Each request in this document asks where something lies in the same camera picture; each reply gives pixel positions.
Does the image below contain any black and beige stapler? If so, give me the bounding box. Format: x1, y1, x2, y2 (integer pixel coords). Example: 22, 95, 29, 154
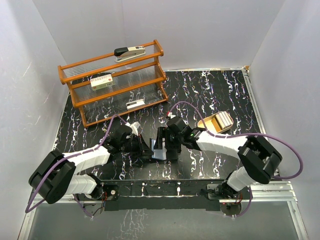
114, 46, 146, 63

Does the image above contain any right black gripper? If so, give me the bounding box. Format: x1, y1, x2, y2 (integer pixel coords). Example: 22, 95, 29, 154
154, 126, 184, 150

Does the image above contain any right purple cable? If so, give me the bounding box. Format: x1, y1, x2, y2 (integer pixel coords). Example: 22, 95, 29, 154
168, 100, 305, 218

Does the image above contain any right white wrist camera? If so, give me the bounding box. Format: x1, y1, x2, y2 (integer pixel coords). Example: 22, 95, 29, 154
166, 112, 176, 120

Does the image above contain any purple cable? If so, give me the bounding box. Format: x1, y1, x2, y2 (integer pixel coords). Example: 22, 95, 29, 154
168, 100, 305, 218
24, 114, 131, 219

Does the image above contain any small white stapler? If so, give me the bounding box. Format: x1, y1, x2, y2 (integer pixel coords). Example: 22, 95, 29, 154
126, 99, 145, 111

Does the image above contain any white staples box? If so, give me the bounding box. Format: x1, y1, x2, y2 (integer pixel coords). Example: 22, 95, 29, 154
90, 74, 114, 91

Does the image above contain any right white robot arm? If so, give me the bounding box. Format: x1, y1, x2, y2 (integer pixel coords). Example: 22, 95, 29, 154
149, 116, 283, 199

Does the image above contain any black leather card holder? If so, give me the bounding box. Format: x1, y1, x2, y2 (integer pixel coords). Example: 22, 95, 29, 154
149, 138, 179, 161

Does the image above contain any orange wooden three-tier shelf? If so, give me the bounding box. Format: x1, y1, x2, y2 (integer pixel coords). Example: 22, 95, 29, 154
57, 39, 169, 128

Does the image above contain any wooden oval card tray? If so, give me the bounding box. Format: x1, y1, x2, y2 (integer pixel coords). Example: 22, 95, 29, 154
203, 111, 233, 134

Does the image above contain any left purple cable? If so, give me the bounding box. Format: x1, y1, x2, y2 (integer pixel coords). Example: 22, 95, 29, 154
24, 114, 131, 219

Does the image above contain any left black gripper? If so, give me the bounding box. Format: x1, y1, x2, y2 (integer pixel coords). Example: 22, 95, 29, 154
120, 133, 154, 158

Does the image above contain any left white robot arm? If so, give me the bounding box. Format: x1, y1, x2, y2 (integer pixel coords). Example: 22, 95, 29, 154
28, 123, 154, 204

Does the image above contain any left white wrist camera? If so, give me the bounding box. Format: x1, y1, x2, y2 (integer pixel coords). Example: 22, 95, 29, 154
125, 121, 141, 136

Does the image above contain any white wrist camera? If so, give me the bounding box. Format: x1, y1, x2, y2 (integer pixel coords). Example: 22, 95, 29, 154
125, 121, 141, 136
166, 112, 176, 120

